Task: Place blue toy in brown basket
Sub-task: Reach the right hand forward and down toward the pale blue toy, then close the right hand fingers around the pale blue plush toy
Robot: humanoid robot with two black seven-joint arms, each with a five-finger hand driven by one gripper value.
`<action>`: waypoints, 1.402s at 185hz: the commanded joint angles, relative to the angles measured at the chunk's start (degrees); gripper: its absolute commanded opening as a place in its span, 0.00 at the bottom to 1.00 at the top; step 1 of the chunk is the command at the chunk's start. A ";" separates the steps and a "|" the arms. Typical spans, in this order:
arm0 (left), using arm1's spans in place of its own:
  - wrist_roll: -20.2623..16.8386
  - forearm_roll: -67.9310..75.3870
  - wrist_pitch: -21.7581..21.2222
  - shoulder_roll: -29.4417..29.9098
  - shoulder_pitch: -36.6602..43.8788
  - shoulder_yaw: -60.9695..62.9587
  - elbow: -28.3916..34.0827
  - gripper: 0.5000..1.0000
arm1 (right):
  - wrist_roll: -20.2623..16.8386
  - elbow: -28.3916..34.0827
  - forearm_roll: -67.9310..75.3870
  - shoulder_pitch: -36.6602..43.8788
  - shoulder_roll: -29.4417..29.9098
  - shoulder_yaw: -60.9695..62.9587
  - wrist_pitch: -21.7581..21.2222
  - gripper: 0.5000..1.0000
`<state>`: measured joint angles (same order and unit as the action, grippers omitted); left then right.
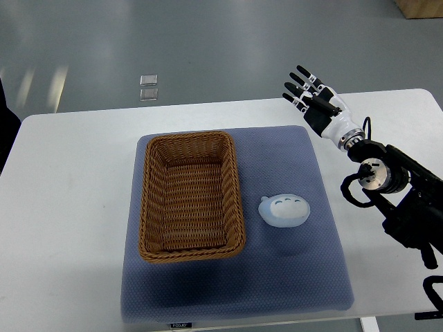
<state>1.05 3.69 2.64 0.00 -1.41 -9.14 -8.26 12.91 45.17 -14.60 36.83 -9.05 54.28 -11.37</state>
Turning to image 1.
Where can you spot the light blue plush toy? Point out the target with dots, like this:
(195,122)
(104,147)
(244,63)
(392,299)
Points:
(284,210)

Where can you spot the upper metal floor plate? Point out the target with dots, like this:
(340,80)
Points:
(149,80)

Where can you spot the brown wicker basket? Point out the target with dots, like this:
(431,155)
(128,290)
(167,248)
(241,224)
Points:
(191,204)

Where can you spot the metal floor plate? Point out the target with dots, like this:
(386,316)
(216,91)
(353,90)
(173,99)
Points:
(149,94)
(149,80)

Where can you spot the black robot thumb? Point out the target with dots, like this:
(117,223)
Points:
(324,106)

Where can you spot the dark object at left edge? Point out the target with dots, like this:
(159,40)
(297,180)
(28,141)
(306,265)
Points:
(10,125)

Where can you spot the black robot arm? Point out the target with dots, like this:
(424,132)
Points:
(406,193)

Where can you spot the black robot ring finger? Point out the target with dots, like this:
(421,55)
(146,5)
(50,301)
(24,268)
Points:
(296,90)

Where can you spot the white table leg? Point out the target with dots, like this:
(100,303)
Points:
(369,324)

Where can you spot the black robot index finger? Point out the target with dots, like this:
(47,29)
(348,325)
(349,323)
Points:
(310,81)

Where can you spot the wooden box corner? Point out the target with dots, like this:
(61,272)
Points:
(420,9)

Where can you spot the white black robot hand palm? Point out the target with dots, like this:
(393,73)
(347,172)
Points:
(340,129)

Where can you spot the blue foam cushion mat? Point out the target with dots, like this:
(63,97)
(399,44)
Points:
(279,271)

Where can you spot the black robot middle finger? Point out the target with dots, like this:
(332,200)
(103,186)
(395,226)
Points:
(298,79)

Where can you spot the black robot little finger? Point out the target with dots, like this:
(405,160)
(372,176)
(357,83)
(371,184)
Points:
(299,102)

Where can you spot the lower metal floor plate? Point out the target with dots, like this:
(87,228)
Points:
(149,94)

